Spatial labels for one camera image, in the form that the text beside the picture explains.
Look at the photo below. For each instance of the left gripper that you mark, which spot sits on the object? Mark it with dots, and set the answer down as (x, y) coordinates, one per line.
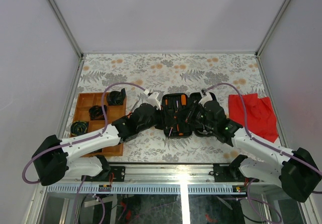
(159, 112)

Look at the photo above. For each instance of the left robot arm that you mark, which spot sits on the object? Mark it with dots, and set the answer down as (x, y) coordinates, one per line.
(55, 157)

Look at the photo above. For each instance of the black orange handle screwdriver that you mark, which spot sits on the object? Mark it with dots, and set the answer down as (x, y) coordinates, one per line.
(181, 102)

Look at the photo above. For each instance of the black plastic tool case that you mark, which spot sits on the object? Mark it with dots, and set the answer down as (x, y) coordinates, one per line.
(215, 114)

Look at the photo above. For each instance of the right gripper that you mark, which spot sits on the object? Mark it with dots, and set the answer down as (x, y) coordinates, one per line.
(191, 116)

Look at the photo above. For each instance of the wooden compartment tray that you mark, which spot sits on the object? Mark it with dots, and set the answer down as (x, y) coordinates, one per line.
(86, 119)

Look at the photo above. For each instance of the red cloth bag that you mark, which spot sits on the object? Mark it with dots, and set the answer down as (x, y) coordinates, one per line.
(256, 112)

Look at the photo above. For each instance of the dark patterned rolled cloth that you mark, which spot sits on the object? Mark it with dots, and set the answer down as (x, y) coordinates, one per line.
(116, 98)

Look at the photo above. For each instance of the orange utility knife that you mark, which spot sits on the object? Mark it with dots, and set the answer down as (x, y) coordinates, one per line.
(133, 108)

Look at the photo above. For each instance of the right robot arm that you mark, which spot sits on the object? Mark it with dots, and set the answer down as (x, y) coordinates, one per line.
(292, 170)

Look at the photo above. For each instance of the aluminium front rail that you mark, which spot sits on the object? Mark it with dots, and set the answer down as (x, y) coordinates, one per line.
(214, 179)

